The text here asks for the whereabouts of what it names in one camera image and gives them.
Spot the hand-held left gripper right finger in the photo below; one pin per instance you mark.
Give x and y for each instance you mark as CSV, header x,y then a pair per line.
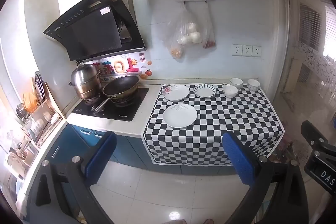
x,y
239,161

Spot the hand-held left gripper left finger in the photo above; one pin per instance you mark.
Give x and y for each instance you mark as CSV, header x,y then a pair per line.
x,y
102,155

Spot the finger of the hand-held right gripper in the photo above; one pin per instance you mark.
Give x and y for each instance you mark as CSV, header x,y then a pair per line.
x,y
312,134

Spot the plain white bowl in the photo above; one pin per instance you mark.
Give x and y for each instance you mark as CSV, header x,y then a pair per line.
x,y
230,91

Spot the blue striped plate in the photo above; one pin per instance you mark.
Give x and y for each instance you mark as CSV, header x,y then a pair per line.
x,y
205,90

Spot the white bowl dark rim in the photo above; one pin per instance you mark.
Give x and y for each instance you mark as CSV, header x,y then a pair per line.
x,y
236,82

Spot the black and white checkered cloth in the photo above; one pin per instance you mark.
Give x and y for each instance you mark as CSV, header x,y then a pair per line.
x,y
225,121

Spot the black gas stove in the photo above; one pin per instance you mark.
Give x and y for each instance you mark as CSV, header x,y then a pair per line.
x,y
126,108

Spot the patterned glass door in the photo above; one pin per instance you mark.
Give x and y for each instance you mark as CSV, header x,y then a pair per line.
x,y
312,74

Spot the person's foot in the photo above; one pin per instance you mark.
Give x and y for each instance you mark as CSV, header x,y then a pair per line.
x,y
208,221

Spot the plain white plate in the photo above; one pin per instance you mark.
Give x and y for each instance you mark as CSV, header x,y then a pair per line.
x,y
180,115

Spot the stainless steel steamer pot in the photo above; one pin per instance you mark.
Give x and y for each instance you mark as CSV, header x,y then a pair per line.
x,y
85,82

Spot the dish rack with dishes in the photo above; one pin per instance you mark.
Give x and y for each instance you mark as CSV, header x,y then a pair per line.
x,y
39,113

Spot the white patterned bowl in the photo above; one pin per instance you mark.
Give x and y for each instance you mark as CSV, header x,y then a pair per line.
x,y
253,85

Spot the white floral plate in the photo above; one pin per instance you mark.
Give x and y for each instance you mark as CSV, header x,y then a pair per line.
x,y
176,92

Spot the black range hood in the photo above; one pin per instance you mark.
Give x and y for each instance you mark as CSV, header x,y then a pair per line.
x,y
92,32

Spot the small clear plastic bag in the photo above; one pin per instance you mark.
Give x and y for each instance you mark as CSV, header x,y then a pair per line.
x,y
209,37

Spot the clear plastic bag with garlic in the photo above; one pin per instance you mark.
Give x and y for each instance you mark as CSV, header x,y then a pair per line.
x,y
185,29

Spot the colourful wall stickers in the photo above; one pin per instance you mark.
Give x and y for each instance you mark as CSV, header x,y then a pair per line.
x,y
120,66

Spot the white wall socket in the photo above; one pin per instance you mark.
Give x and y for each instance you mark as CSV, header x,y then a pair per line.
x,y
256,51
247,50
237,50

